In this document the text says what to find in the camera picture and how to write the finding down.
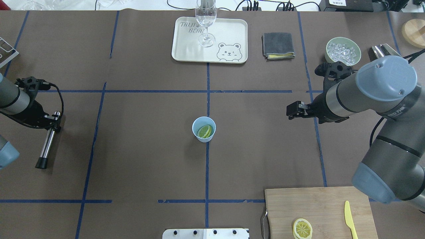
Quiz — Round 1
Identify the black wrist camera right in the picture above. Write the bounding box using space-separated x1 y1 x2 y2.
314 61 357 92

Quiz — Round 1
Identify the wooden mug tree stand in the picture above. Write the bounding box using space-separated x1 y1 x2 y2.
402 19 425 48

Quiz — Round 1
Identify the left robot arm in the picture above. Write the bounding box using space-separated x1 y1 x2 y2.
0 75 64 169

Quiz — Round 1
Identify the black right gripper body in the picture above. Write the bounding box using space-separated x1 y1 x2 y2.
307 93 346 124

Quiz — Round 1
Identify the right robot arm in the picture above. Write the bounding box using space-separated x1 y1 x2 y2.
286 55 425 212

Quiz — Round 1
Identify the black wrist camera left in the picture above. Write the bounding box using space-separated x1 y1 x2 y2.
15 77 51 93

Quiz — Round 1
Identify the wooden cutting board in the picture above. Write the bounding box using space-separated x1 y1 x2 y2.
265 187 378 239

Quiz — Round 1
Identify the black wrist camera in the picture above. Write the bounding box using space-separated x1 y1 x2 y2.
314 61 357 92
15 77 51 93

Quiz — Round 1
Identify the light blue cup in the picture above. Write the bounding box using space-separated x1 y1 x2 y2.
192 117 216 143

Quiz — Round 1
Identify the clear wine glass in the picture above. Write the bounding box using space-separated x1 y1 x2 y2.
195 0 217 47

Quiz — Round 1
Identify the green bowl with ice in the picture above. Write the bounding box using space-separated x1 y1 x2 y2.
325 37 362 66

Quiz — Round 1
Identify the grey folded cloth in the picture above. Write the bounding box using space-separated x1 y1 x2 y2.
262 32 296 60

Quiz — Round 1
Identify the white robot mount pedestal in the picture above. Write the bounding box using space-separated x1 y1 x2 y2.
162 228 250 239

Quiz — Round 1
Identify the lemon slice on board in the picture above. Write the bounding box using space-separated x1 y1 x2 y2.
292 218 313 239

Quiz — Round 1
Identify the cream bear tray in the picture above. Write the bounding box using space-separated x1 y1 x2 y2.
171 17 248 64

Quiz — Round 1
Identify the lemon slice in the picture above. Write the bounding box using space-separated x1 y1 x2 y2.
196 124 213 139
292 218 313 239

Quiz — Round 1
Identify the black power strip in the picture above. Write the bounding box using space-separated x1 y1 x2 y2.
238 0 262 12

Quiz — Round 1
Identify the yellow plastic knife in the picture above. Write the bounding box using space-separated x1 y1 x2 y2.
344 200 358 239

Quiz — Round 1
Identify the crumpled clear plastic bag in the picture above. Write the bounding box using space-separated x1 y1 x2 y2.
20 0 84 11

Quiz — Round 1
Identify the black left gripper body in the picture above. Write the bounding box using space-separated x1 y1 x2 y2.
20 98 53 129

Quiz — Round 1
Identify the white wire cup rack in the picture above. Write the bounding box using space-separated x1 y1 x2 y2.
0 38 19 68

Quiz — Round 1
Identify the metal ice scoop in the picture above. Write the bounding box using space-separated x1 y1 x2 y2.
368 43 401 61

